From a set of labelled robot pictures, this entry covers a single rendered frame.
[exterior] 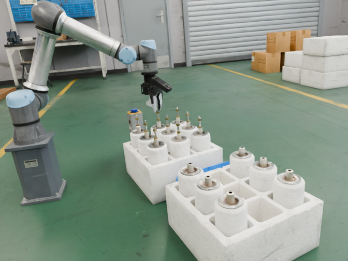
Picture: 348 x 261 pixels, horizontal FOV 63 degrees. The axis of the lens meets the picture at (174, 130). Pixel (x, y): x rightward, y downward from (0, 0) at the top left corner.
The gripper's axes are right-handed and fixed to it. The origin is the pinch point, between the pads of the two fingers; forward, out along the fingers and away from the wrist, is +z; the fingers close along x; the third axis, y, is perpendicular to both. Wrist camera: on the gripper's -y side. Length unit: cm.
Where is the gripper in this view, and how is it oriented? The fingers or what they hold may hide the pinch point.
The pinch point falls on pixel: (158, 109)
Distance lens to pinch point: 152.2
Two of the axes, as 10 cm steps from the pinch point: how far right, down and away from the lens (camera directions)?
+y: -8.4, -1.1, 5.3
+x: -5.4, 3.2, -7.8
